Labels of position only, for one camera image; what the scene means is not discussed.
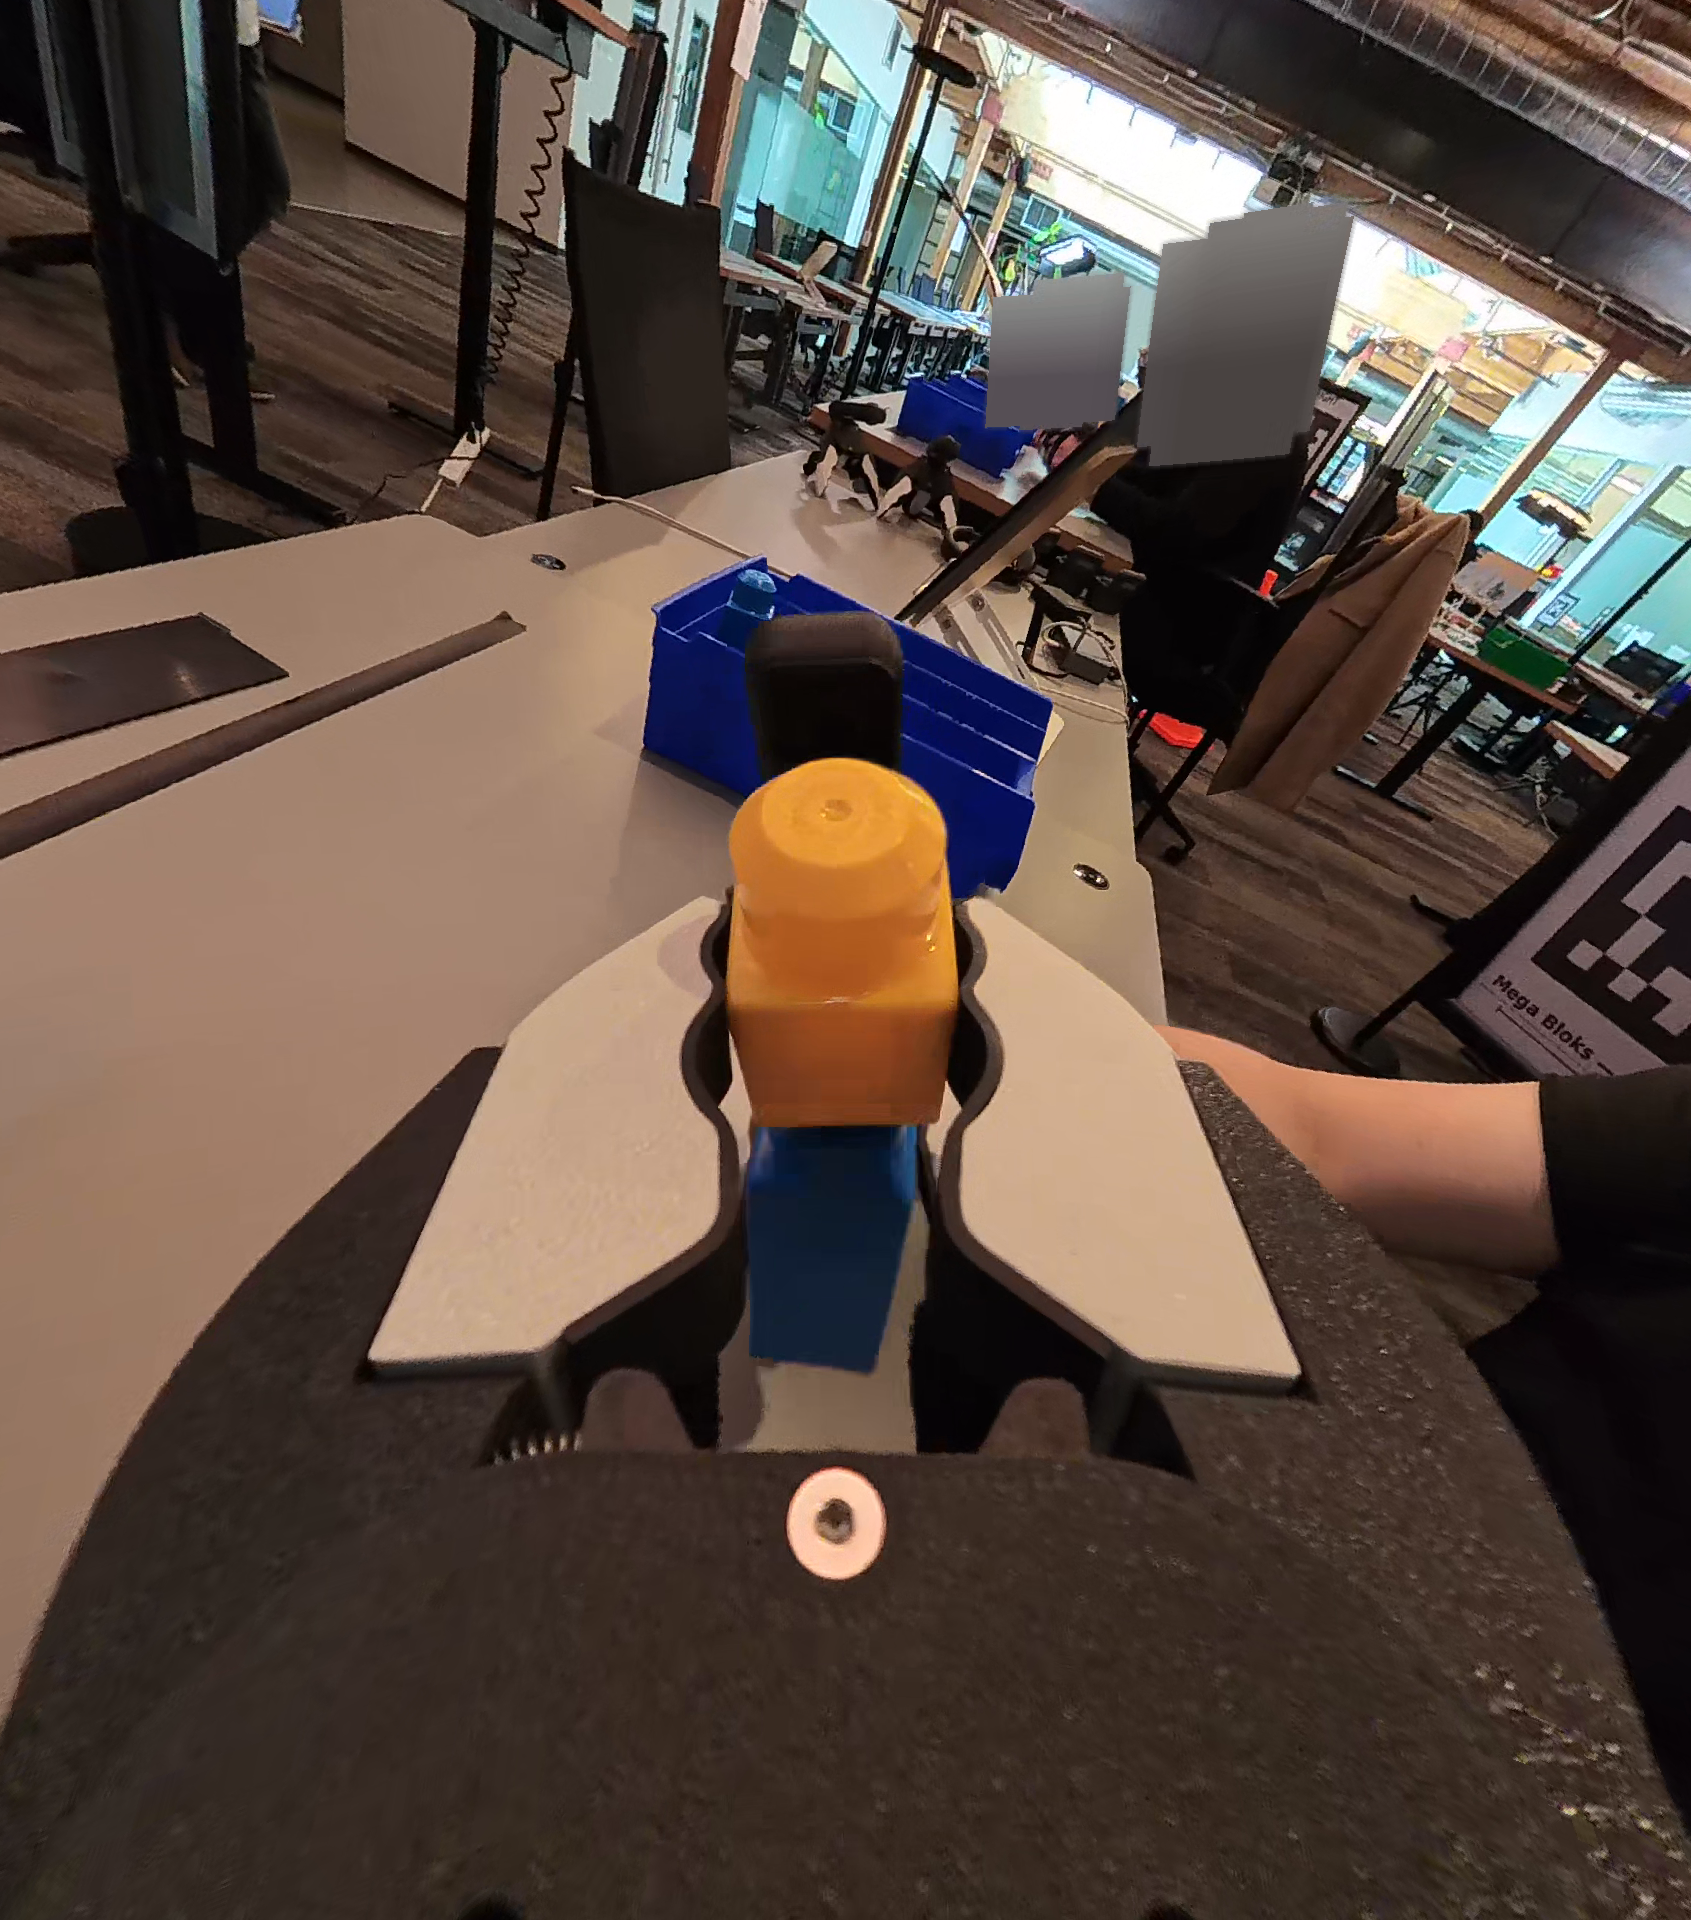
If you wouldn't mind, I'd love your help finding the person's right forearm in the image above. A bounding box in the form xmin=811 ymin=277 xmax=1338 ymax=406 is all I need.
xmin=1162 ymin=1029 xmax=1566 ymax=1282

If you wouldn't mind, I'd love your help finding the marker sign board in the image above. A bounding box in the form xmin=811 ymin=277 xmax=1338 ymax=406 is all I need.
xmin=1310 ymin=695 xmax=1691 ymax=1080

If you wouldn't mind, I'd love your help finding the black panel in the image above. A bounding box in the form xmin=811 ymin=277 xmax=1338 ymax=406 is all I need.
xmin=564 ymin=148 xmax=732 ymax=503

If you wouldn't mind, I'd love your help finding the orange mega block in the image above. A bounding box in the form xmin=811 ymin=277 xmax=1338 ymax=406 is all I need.
xmin=722 ymin=754 xmax=965 ymax=1126

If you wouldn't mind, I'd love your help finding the black flat plate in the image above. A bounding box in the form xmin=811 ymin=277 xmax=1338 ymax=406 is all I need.
xmin=0 ymin=612 xmax=289 ymax=779

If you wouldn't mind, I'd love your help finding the person's black clothing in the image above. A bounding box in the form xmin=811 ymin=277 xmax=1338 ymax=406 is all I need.
xmin=1467 ymin=1059 xmax=1691 ymax=1920

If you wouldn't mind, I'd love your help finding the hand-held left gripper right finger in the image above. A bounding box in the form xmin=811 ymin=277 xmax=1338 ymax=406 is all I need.
xmin=916 ymin=898 xmax=1305 ymax=1450

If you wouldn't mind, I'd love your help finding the green plastic bin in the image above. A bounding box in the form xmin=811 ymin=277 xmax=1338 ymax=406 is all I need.
xmin=1474 ymin=624 xmax=1585 ymax=695

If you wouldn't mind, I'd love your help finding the blue plastic bin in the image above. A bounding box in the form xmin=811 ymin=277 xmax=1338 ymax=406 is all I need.
xmin=900 ymin=380 xmax=1038 ymax=480
xmin=646 ymin=566 xmax=1055 ymax=894

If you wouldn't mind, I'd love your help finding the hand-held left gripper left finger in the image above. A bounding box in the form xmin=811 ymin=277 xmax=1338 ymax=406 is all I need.
xmin=368 ymin=898 xmax=748 ymax=1426

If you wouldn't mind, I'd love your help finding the standing desk with wooden top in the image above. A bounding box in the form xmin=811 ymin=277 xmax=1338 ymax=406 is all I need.
xmin=391 ymin=0 xmax=663 ymax=483

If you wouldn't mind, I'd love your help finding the tan coat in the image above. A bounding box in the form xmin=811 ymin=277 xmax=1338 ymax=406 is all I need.
xmin=1215 ymin=503 xmax=1474 ymax=814

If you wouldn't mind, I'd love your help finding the black coiled cable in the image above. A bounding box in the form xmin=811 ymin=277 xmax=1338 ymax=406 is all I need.
xmin=485 ymin=59 xmax=564 ymax=382

